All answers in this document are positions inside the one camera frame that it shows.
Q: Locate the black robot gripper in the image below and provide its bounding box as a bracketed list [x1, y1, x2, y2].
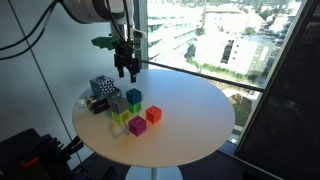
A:
[114, 42, 141, 84]

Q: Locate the blue block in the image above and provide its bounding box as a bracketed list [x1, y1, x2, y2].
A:
[125, 87, 143, 105]

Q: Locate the grey block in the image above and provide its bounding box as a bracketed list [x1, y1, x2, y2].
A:
[109, 96, 129, 115]

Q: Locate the green block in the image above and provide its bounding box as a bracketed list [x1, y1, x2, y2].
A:
[127, 101, 143, 115]

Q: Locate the lime yellow-green block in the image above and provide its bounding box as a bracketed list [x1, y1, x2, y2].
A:
[110, 109, 130, 124]

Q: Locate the orange block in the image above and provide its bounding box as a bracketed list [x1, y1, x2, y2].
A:
[145, 105, 163, 125]

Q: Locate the magenta block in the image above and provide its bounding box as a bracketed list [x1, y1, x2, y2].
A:
[128, 115, 148, 138]

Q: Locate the white blue patterned cube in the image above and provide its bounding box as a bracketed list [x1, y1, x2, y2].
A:
[89, 75, 116, 99]

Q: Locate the dark window handrail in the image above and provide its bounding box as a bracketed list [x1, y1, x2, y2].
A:
[141, 60, 266, 94]

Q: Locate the black equipment pile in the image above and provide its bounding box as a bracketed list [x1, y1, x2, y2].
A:
[0, 127, 118, 180]

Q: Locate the dark blind panel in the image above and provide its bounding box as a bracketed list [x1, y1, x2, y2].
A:
[234, 0, 320, 180]

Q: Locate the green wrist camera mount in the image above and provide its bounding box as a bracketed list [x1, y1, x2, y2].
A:
[91, 35, 122, 51]

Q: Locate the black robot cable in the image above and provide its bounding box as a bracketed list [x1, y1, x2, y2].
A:
[0, 0, 60, 53]
[0, 6, 58, 62]

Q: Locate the white table pedestal base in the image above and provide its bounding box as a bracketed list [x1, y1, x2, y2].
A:
[124, 165, 184, 180]

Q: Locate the orange tool handle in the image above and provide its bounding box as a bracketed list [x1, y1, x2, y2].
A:
[20, 156, 41, 169]

